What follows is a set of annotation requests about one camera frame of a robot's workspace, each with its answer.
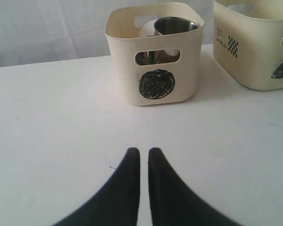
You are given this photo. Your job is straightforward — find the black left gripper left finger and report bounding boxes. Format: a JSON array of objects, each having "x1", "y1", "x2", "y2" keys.
[{"x1": 55, "y1": 147, "x2": 141, "y2": 226}]

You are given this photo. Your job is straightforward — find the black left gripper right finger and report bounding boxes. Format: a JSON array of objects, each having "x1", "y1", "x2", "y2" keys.
[{"x1": 148, "y1": 147, "x2": 239, "y2": 226}]

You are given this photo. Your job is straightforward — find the steel mug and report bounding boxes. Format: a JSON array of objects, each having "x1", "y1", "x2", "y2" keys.
[{"x1": 135, "y1": 16, "x2": 199, "y2": 65}]

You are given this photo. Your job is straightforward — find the white round bowl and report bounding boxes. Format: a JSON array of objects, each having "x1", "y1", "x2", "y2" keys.
[{"x1": 139, "y1": 20, "x2": 180, "y2": 57}]

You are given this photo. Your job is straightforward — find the cream bin with circle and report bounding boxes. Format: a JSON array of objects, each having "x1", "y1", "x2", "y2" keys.
[{"x1": 105, "y1": 2, "x2": 204, "y2": 106}]

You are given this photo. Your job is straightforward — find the cream bin with triangle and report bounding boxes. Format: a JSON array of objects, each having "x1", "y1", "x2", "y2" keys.
[{"x1": 213, "y1": 0, "x2": 283, "y2": 90}]

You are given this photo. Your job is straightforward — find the white curtain backdrop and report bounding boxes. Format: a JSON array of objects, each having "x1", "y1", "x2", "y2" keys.
[{"x1": 0, "y1": 0, "x2": 217, "y2": 69}]

